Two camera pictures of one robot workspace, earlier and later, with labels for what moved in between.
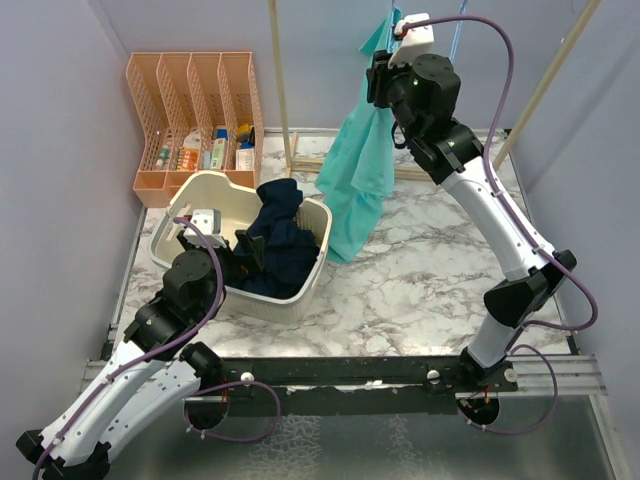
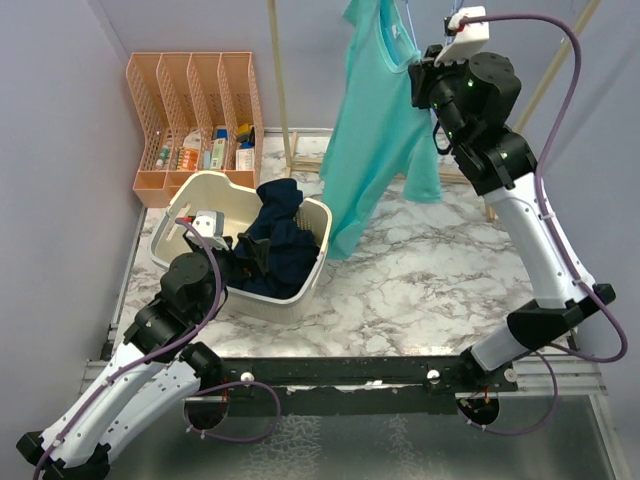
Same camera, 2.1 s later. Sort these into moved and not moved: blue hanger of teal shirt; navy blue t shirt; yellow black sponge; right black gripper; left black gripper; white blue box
Moved: blue hanger of teal shirt; right black gripper
Not moved: yellow black sponge; navy blue t shirt; left black gripper; white blue box
